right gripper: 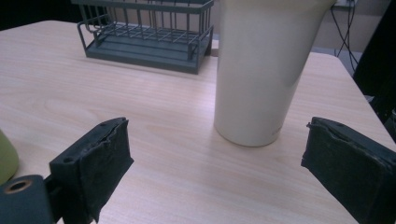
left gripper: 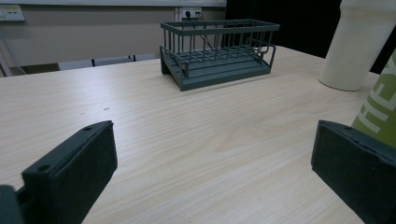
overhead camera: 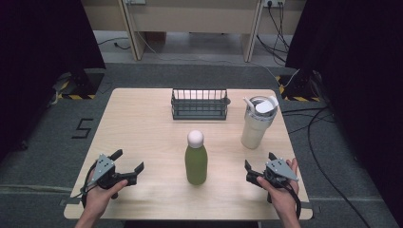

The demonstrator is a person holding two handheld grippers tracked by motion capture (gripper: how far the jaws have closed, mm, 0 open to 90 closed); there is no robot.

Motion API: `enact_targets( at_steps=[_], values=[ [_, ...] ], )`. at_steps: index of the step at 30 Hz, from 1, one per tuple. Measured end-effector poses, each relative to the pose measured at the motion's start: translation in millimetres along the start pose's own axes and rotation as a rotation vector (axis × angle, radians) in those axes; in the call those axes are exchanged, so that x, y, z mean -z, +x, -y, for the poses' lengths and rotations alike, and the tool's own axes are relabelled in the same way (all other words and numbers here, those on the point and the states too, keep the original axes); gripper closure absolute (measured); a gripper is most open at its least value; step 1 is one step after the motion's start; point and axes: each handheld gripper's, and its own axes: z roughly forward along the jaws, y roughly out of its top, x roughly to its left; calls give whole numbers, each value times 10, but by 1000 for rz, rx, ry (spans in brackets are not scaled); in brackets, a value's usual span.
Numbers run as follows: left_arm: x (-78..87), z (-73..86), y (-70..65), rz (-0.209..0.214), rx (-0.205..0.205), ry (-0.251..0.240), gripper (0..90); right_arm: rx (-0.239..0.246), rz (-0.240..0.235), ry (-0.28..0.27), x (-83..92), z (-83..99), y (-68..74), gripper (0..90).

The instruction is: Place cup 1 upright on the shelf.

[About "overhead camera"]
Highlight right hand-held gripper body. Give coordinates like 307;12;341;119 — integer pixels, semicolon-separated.
263;158;299;189

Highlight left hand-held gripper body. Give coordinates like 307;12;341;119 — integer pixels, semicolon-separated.
90;154;128;191

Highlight white tumbler with lid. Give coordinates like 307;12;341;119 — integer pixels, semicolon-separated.
240;95;280;150

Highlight green bottle with white cap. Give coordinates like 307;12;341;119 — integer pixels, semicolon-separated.
184;129;209;186

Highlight dark wire basket rack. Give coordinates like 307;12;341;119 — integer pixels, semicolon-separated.
170;87;232;121

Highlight person's right hand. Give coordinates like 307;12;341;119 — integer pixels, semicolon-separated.
256;158;300;219

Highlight person's left hand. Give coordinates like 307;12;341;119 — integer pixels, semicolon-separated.
83;179;129;219

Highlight black stand base striped tape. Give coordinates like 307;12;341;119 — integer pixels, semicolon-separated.
275;67;321;103
52;67;106;101

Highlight black curtain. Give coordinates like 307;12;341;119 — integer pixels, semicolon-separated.
284;0;403;219
0;0;107;162

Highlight beige wooden desk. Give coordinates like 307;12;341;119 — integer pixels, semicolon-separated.
80;0;307;63

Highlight left hand-held gripper black cable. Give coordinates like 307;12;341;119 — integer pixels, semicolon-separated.
79;161;100;209

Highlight hand-held gripper black cable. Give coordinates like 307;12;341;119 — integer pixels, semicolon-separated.
79;161;100;209
284;180;303;220

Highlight right hand-held gripper black cable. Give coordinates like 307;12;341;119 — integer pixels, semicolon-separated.
284;180;303;220

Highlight black floor cables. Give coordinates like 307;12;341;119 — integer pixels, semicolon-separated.
280;106;373;228

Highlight black cable with plug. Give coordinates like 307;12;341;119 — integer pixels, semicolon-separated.
96;37;132;51

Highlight black hanging cables bundle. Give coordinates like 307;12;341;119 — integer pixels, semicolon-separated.
256;0;291;66

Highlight white wall socket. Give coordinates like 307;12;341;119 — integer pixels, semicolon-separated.
263;0;286;9

